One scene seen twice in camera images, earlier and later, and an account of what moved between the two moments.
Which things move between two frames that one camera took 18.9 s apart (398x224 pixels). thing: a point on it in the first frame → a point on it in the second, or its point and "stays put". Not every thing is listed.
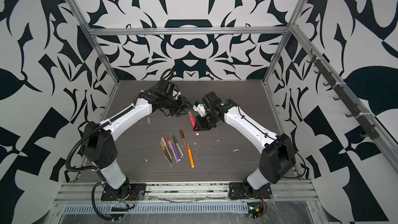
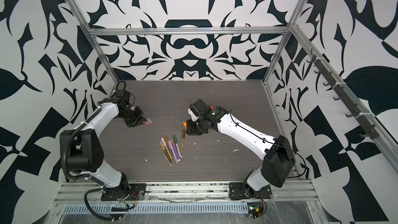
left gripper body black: [171, 104] → [133, 117]
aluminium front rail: [189, 193] stays put
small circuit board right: [255, 209] stays put
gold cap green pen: [166, 140] stays put
